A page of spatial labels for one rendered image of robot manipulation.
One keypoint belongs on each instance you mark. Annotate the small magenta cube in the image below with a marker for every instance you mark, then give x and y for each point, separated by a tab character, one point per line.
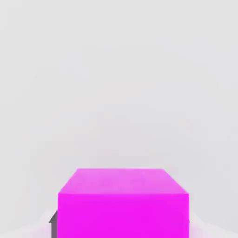
122	212

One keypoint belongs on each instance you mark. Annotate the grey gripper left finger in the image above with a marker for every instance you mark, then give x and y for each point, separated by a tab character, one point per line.
54	226

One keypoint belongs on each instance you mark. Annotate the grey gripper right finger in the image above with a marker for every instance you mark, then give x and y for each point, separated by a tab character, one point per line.
197	230

